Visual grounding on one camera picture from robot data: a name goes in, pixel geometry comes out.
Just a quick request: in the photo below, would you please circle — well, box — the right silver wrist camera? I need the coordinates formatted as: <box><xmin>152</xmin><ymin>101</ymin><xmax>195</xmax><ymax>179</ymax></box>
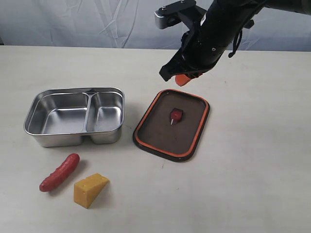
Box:
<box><xmin>155</xmin><ymin>0</ymin><xmax>206</xmax><ymax>30</ymax></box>

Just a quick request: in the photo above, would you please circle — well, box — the steel two-compartment lunch box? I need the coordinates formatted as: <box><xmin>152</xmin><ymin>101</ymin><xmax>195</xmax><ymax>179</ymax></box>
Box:
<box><xmin>24</xmin><ymin>87</ymin><xmax>125</xmax><ymax>148</ymax></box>

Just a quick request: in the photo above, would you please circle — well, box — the red toy sausage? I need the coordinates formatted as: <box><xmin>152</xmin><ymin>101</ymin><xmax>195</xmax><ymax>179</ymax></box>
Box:
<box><xmin>39</xmin><ymin>153</ymin><xmax>80</xmax><ymax>192</ymax></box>

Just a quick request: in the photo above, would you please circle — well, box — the dark transparent box lid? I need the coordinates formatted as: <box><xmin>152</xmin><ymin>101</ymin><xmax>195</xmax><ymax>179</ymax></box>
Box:
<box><xmin>133</xmin><ymin>89</ymin><xmax>210</xmax><ymax>162</ymax></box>

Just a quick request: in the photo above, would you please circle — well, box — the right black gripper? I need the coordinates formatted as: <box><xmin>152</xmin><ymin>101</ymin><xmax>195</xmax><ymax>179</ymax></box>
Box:
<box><xmin>159</xmin><ymin>4</ymin><xmax>233</xmax><ymax>87</ymax></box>

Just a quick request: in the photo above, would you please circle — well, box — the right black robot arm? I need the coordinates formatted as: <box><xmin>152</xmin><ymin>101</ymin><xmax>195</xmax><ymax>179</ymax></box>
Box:
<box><xmin>155</xmin><ymin>0</ymin><xmax>311</xmax><ymax>86</ymax></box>

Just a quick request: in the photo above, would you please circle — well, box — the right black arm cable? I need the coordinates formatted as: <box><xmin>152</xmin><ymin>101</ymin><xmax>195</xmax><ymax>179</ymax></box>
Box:
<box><xmin>228</xmin><ymin>0</ymin><xmax>268</xmax><ymax>58</ymax></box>

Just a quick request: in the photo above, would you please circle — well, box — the yellow toy cheese wedge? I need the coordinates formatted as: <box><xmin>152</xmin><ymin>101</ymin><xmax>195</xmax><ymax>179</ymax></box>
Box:
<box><xmin>73</xmin><ymin>173</ymin><xmax>109</xmax><ymax>209</ymax></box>

